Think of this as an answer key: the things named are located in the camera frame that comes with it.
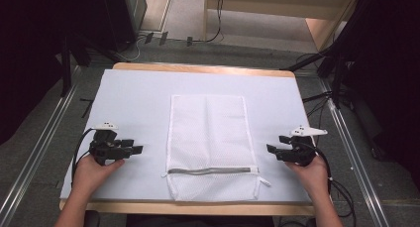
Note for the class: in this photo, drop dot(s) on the black curtain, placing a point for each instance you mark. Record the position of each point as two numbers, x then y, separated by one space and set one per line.
386 71
29 55

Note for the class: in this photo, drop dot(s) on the person's dark clothing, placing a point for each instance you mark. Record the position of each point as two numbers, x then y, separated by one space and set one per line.
198 221

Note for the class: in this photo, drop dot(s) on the wooden table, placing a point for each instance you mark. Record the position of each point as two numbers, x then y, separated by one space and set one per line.
198 207

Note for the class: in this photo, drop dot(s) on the person's left hand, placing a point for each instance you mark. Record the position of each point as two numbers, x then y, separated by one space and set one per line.
90 175

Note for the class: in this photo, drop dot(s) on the light wooden shelf unit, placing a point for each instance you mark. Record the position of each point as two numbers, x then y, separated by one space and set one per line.
280 5

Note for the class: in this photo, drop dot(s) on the person's right hand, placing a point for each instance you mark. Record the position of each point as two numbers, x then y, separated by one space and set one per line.
310 177

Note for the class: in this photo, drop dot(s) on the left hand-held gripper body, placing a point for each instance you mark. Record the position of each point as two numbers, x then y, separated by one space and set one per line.
103 147

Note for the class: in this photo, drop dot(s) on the white mesh laundry bag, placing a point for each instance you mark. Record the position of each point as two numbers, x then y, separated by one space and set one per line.
211 137

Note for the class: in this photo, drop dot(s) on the white table mat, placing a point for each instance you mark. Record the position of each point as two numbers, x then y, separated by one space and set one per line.
138 101

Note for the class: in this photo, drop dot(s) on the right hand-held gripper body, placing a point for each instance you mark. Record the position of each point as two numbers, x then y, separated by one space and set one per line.
298 151

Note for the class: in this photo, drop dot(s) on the metal floor rail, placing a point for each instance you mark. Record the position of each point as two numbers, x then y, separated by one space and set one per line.
36 151
355 157

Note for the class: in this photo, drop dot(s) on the grey cabinet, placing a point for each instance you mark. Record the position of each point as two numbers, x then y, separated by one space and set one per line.
137 9

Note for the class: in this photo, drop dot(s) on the black metal stand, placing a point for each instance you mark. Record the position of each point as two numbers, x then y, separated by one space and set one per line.
336 71
66 68

